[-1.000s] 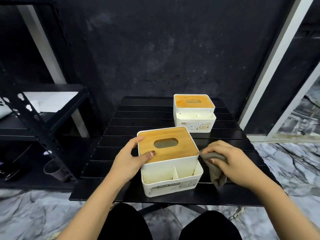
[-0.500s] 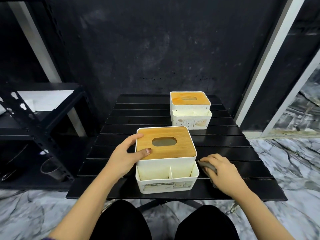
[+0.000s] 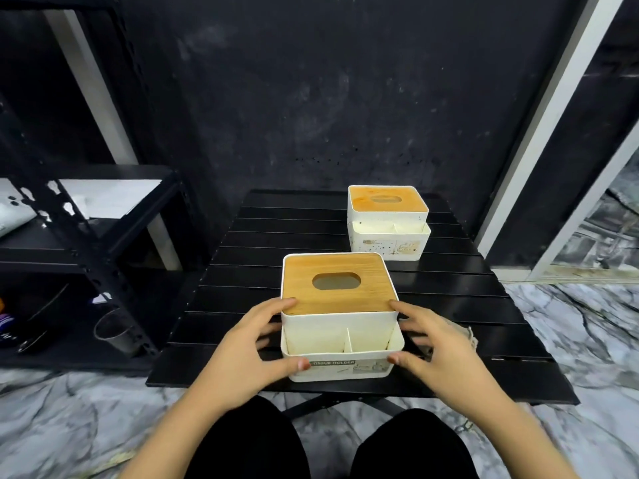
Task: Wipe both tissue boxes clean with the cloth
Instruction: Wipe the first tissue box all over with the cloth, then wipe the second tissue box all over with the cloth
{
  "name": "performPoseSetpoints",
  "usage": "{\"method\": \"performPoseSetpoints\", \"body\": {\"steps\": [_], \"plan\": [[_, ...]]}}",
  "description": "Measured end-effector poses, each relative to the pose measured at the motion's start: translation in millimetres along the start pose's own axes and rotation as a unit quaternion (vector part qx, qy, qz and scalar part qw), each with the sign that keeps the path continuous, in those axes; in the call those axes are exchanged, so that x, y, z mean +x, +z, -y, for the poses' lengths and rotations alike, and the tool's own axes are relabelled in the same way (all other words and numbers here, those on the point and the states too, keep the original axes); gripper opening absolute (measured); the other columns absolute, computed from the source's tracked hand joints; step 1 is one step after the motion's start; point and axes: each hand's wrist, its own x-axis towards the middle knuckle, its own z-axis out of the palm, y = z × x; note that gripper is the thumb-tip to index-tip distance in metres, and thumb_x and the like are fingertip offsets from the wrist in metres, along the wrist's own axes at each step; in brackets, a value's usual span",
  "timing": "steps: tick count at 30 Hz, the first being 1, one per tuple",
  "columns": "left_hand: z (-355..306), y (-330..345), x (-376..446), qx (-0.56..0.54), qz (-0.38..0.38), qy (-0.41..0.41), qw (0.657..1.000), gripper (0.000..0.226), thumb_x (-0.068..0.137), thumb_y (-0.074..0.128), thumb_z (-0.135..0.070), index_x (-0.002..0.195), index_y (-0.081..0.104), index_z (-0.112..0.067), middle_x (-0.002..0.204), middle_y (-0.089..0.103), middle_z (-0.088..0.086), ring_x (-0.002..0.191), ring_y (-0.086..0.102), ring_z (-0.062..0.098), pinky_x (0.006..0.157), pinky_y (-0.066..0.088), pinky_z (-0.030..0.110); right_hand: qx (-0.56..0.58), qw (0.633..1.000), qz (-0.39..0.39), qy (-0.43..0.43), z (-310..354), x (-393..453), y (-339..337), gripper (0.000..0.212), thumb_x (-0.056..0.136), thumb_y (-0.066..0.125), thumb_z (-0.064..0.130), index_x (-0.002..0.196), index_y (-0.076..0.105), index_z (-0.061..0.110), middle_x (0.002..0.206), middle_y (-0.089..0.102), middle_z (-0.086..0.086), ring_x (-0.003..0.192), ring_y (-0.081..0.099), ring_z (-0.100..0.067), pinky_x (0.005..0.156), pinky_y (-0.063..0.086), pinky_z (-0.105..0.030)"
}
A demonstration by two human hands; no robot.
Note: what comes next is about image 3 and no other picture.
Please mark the person's left hand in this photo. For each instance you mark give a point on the person's left hand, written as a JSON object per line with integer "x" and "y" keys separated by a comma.
{"x": 239, "y": 364}

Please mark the person's right hand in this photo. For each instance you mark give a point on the person's right hand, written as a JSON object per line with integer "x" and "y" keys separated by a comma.
{"x": 459, "y": 374}

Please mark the grey cleaning cloth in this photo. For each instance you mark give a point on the grey cleaning cloth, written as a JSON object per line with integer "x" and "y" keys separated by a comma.
{"x": 470, "y": 336}

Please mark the person's black trousers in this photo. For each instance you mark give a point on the person's black trousers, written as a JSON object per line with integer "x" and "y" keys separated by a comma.
{"x": 249, "y": 444}

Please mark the grey metal cup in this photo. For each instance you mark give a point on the grey metal cup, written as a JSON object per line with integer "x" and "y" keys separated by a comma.
{"x": 117, "y": 334}

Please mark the black metal shelf rack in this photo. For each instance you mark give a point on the black metal shelf rack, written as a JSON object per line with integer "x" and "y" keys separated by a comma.
{"x": 95, "y": 264}

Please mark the white board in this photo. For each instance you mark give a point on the white board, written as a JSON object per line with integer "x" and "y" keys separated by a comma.
{"x": 120, "y": 199}

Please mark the purple snack packet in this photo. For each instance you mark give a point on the purple snack packet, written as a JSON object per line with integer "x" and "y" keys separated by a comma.
{"x": 5, "y": 325}

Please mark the white handheld controller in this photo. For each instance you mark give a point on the white handheld controller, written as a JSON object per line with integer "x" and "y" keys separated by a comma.
{"x": 12, "y": 211}

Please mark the black table leg frame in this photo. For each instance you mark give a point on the black table leg frame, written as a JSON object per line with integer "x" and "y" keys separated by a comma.
{"x": 324, "y": 404}

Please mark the white door frame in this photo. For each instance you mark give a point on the white door frame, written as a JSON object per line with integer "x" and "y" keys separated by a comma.
{"x": 544, "y": 124}

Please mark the white frame post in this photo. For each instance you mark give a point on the white frame post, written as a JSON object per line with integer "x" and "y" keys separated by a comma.
{"x": 95, "y": 94}

